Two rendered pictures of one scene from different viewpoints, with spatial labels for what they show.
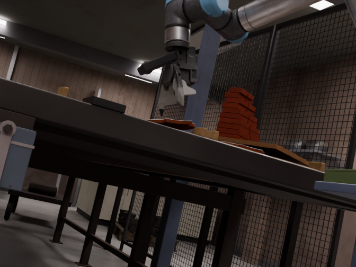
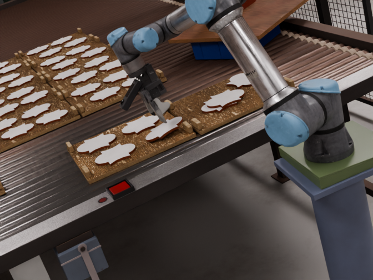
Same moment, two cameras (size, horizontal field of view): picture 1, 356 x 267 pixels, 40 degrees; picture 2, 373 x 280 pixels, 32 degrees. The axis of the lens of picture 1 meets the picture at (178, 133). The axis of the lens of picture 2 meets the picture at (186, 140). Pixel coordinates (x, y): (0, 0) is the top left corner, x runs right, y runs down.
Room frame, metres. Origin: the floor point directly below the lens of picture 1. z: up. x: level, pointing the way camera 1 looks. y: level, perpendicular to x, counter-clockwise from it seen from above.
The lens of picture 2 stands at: (-0.75, -0.35, 1.89)
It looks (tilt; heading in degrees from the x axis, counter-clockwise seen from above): 25 degrees down; 9
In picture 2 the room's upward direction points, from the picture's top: 18 degrees counter-clockwise
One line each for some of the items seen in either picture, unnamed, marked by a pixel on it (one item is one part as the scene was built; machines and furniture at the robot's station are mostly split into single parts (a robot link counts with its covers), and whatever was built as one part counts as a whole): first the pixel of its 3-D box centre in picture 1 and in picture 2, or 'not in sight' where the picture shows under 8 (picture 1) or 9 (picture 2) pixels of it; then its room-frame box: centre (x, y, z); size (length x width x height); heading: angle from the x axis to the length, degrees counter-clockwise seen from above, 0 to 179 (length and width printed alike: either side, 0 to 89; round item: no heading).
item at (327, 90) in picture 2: not in sight; (319, 102); (1.02, -0.50, 1.07); 0.13 x 0.12 x 0.14; 138
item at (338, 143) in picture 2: not in sight; (326, 136); (1.02, -0.50, 0.95); 0.15 x 0.15 x 0.10
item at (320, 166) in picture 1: (316, 166); (288, 82); (1.52, -0.45, 0.95); 0.06 x 0.02 x 0.03; 25
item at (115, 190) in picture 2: not in sight; (120, 189); (1.06, 0.17, 0.92); 0.06 x 0.06 x 0.01; 26
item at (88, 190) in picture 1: (143, 204); not in sight; (8.97, 0.32, 0.42); 2.15 x 1.74 x 0.84; 109
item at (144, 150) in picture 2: not in sight; (129, 142); (1.39, 0.17, 0.93); 0.41 x 0.35 x 0.02; 114
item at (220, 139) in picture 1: (246, 150); (240, 18); (2.23, -0.32, 1.03); 0.50 x 0.50 x 0.02; 55
